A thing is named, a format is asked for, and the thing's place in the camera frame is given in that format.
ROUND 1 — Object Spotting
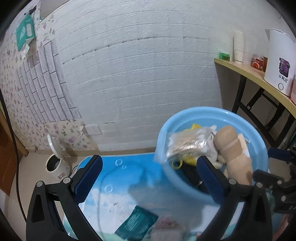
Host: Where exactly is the tan plush bear toy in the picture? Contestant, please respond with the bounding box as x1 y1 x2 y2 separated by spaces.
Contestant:
214 126 253 185

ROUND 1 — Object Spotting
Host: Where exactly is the cotton swabs plastic bag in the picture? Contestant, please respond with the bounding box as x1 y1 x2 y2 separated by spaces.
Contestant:
154 126 211 164

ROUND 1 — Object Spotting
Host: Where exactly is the yellow mesh bag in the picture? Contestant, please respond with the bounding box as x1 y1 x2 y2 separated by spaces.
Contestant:
171 123 201 170

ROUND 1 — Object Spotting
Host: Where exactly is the white plush bunny toy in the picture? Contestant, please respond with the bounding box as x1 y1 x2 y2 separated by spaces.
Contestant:
207 125 226 169

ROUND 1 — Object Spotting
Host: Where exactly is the white rice cooker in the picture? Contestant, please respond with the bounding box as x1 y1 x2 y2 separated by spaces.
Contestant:
45 134 71 181

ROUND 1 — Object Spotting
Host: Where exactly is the bag of pink beads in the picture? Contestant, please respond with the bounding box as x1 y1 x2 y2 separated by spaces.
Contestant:
151 217 184 241

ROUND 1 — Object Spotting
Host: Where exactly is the dark green sachet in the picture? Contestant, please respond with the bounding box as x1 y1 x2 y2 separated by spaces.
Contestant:
114 205 159 240

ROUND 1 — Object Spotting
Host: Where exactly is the pink appliance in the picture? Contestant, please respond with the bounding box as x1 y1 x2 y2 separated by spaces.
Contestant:
290 77 296 104

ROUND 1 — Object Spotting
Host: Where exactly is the light blue plastic basin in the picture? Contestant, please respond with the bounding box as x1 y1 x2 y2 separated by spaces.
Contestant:
154 106 268 205

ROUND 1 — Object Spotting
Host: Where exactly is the wooden side table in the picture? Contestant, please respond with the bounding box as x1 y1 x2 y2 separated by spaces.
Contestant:
214 58 295 147

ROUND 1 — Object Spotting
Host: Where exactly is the white electric kettle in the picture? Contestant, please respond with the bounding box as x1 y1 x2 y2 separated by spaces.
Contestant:
264 29 295 97

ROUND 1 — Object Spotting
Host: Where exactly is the red snack packet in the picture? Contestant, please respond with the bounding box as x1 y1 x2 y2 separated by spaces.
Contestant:
251 54 268 72

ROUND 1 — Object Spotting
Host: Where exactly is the small green box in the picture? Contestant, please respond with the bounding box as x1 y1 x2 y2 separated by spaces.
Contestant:
219 52 230 61

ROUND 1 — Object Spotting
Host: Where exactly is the stack of paper cups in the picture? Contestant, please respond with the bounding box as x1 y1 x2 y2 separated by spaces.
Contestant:
233 30 245 63

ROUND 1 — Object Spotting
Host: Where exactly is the white wall socket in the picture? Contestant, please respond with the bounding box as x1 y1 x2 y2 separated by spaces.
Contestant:
85 124 102 135

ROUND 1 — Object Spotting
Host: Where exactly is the black cable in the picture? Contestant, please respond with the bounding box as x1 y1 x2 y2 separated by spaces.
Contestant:
0 90 27 223

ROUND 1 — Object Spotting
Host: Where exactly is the green tissue pack on wall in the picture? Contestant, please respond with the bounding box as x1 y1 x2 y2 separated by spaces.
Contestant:
16 14 36 51

